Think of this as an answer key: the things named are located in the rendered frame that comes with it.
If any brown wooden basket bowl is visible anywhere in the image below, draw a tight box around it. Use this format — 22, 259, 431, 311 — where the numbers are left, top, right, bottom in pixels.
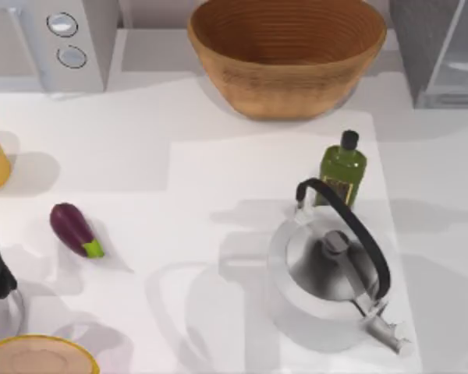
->
186, 0, 388, 121

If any green bottle with black cap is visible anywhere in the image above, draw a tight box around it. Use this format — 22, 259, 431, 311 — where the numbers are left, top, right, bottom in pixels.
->
314, 129, 368, 206

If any silver kettle with black handle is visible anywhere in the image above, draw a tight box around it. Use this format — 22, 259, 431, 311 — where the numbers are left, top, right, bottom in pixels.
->
266, 177, 413, 355

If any grey cabinet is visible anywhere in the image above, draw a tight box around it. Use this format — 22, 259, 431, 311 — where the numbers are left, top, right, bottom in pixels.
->
388, 0, 468, 111

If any purple eggplant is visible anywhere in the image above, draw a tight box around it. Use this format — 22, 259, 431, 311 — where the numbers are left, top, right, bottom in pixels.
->
49, 203, 105, 259

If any round microwave knob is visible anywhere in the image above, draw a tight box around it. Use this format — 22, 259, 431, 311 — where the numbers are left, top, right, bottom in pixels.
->
46, 12, 80, 38
56, 44, 89, 70

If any pale microwave oven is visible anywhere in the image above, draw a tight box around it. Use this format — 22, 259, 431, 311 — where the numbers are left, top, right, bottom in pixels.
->
0, 0, 120, 94

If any yellow rimmed bowl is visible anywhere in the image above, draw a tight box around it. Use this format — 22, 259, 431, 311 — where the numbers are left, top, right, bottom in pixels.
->
0, 333, 101, 374

